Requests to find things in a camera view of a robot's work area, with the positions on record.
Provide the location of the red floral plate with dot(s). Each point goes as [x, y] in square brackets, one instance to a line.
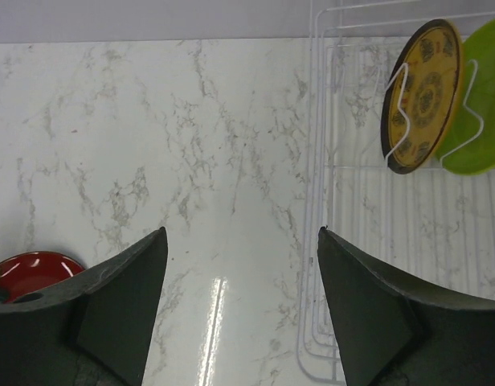
[29, 272]

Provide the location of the lime green plate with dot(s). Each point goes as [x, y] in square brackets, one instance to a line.
[469, 147]

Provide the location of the white wire dish rack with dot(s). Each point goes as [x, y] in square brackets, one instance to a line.
[430, 223]

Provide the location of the yellow patterned plate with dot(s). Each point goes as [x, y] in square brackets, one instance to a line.
[422, 96]

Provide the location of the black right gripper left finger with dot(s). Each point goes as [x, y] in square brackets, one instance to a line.
[92, 329]

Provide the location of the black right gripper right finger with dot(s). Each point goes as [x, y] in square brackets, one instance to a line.
[393, 328]

